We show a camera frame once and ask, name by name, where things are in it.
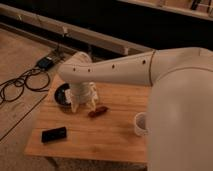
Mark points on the white ceramic cup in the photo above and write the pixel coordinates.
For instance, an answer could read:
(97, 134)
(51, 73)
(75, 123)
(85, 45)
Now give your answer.
(140, 124)

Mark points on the wooden table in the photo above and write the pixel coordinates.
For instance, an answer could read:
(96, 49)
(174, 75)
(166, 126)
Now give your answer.
(109, 136)

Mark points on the blue power adapter box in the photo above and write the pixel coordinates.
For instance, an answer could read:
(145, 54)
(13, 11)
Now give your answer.
(45, 63)

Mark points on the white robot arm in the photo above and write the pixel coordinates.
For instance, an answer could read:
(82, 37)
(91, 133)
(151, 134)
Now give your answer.
(180, 106)

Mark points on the black rectangular remote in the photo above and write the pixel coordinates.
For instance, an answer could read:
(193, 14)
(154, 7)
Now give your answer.
(54, 134)

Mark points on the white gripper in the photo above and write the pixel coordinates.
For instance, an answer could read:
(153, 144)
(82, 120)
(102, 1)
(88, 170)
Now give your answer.
(83, 92)

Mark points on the black bowl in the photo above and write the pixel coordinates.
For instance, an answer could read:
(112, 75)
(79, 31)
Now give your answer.
(59, 95)

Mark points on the white sponge block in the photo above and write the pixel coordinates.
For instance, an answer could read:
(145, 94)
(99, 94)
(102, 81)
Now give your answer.
(68, 95)

